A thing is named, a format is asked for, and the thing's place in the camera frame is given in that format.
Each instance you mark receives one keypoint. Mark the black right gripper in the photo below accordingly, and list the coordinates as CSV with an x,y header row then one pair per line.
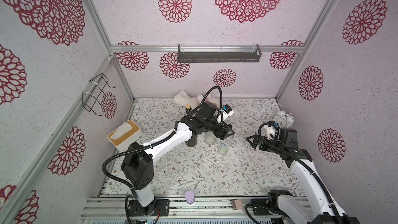
x,y
261,141

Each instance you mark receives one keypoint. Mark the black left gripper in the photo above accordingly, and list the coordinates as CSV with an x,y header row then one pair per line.
x,y
223,130

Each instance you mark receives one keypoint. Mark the clear plastic bottle blue label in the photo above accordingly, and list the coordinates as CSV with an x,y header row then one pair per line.
x,y
224,146

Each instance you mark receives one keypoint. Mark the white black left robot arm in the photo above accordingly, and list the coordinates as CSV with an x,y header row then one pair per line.
x,y
138,163

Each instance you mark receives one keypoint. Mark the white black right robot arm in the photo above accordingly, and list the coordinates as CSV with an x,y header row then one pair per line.
x,y
324,208

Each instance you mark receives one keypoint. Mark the clear tall glass bottle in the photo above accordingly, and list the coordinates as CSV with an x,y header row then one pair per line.
x,y
210,138

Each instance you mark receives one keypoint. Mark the white alarm clock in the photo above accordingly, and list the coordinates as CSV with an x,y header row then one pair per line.
x,y
283,119

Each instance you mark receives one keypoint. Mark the white plush toy pink scarf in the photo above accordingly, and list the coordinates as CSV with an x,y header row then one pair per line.
x,y
183,99

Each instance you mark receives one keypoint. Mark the small wooden block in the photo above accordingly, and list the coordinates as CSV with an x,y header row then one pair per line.
x,y
237,204

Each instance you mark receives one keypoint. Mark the purple small cup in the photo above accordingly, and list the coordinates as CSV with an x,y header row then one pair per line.
x,y
189,197

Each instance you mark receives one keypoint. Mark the white tissue sheet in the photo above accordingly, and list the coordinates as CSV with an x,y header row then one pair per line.
x,y
121,130

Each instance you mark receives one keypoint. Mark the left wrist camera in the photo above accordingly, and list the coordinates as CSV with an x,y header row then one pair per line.
x,y
225,113

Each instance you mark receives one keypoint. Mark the black wall shelf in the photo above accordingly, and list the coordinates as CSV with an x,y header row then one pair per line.
x,y
219,56

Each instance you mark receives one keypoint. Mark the black wire wall rack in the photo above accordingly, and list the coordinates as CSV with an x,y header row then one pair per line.
x,y
91,97

